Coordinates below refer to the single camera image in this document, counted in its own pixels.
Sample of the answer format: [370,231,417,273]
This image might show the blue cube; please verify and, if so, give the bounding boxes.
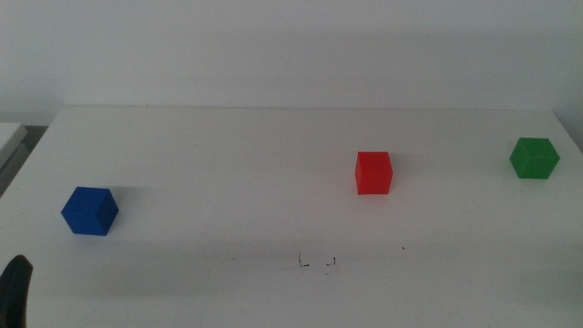
[60,186,120,237]

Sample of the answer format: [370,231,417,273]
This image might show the red cube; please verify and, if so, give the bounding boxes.
[354,150,394,196]

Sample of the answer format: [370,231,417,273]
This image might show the green cube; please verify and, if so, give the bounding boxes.
[508,137,561,180]

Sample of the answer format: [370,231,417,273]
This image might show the white side table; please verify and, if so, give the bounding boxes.
[0,121,29,172]

